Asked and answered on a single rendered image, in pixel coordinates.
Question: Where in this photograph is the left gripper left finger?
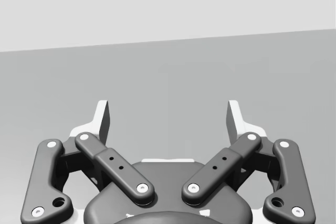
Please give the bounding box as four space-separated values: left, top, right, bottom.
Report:
20 100 155 224

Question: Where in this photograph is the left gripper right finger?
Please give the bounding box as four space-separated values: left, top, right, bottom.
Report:
181 100 317 224

